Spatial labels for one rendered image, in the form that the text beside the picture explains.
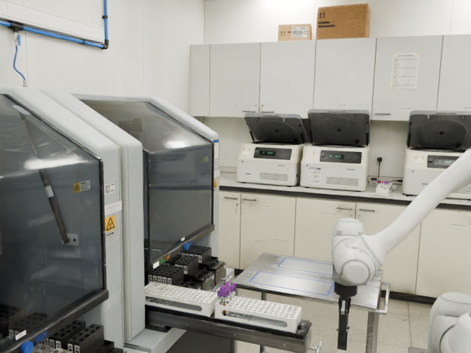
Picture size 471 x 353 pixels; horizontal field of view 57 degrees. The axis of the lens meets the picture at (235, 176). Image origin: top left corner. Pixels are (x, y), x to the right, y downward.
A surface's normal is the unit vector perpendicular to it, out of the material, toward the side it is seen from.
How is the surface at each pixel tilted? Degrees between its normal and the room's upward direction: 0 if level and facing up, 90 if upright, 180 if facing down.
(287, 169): 90
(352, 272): 95
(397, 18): 90
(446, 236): 90
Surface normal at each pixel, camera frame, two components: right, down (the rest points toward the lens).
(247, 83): -0.34, 0.13
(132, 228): 0.94, 0.07
